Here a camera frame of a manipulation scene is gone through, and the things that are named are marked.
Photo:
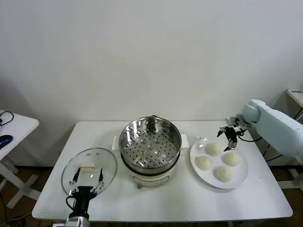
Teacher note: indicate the white round plate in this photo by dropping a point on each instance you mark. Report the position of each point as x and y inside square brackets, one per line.
[236, 179]

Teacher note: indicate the round glass pot lid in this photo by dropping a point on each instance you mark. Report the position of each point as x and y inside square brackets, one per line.
[99, 160]

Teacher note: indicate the blue computer mouse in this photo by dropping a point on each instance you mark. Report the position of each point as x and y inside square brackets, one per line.
[5, 140]

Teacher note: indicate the white shelf with label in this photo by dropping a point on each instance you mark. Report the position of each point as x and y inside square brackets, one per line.
[296, 94]

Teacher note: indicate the white side table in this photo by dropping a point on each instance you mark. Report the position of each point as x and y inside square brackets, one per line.
[21, 127]

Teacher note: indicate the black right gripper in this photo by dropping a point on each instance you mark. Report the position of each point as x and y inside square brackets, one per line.
[230, 133]

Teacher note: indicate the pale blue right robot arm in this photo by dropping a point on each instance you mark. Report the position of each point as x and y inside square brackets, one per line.
[279, 125]

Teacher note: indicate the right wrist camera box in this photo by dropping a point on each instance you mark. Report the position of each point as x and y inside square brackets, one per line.
[233, 120]

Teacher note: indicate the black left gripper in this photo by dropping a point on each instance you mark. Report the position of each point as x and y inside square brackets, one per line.
[83, 196]

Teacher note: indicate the stainless steel steamer basket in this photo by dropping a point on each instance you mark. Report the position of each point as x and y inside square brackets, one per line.
[151, 151]

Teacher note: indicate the white steamed baozi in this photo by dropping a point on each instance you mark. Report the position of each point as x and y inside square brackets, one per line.
[223, 174]
[212, 149]
[231, 159]
[203, 163]

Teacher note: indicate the white electric cooker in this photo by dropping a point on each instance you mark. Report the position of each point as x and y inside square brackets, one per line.
[151, 180]

